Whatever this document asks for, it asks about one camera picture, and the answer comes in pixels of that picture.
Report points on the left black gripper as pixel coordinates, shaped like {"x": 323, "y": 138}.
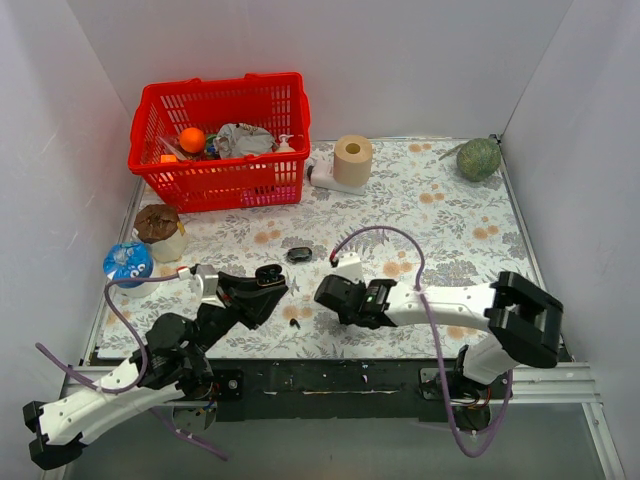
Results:
{"x": 232, "y": 298}

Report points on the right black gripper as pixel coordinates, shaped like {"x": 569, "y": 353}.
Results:
{"x": 353, "y": 301}

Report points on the taped black earbud case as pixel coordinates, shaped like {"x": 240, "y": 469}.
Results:
{"x": 301, "y": 254}

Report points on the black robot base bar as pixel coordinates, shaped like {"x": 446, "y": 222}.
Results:
{"x": 314, "y": 389}

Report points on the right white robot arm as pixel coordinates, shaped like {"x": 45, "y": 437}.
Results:
{"x": 522, "y": 323}

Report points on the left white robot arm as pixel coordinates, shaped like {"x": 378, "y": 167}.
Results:
{"x": 169, "y": 364}

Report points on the floral patterned table mat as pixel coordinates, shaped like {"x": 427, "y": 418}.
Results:
{"x": 418, "y": 221}

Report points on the brown-lid white jar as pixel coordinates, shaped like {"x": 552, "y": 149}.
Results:
{"x": 160, "y": 228}

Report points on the white lotion bottle lying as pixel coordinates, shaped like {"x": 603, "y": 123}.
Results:
{"x": 320, "y": 174}

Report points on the brown toilet paper roll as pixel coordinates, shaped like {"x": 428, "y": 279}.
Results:
{"x": 353, "y": 156}

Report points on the white pump bottle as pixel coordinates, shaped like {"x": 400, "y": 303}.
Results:
{"x": 284, "y": 144}

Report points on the red plastic shopping basket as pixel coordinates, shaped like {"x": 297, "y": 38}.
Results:
{"x": 276, "y": 102}

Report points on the crumpled silver snack bag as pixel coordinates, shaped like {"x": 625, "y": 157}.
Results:
{"x": 238, "y": 140}

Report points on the orange fruit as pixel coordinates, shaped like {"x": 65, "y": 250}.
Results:
{"x": 192, "y": 140}

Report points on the clear plastic packet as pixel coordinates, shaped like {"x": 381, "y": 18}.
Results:
{"x": 172, "y": 149}

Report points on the green melon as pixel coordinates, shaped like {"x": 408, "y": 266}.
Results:
{"x": 476, "y": 159}

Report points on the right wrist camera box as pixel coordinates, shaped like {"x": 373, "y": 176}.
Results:
{"x": 348, "y": 266}

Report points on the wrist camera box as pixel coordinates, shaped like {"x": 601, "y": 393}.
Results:
{"x": 348, "y": 266}
{"x": 205, "y": 284}

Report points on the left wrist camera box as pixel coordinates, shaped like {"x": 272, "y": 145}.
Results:
{"x": 205, "y": 284}

